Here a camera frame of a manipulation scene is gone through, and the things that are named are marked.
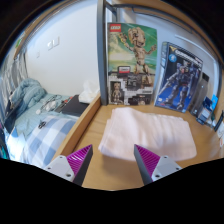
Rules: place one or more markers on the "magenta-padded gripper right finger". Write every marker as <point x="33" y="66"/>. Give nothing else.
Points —
<point x="163" y="165"/>

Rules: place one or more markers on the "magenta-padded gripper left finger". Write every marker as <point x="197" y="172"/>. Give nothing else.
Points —
<point x="61" y="165"/>

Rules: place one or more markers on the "blue checked pillow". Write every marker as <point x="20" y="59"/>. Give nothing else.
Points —
<point x="46" y="136"/>

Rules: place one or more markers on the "black flat laptop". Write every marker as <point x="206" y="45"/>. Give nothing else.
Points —
<point x="73" y="106"/>

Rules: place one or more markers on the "small dark blue box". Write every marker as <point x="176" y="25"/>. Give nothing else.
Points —
<point x="205" y="111"/>

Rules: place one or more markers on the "black cylindrical shaver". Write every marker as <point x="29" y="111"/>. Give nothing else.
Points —
<point x="219" y="121"/>

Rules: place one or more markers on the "white tissue pack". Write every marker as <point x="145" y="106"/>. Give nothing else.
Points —
<point x="88" y="93"/>

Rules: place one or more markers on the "blue robot model kit box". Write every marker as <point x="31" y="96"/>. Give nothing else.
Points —
<point x="178" y="76"/>

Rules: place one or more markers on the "green toy box with tree figure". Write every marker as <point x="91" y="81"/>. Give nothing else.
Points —
<point x="133" y="60"/>

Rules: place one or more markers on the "grey metal desk frame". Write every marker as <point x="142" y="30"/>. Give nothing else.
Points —
<point x="101" y="60"/>

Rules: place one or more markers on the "white wall switch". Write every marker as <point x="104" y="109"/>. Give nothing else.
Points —
<point x="53" y="43"/>

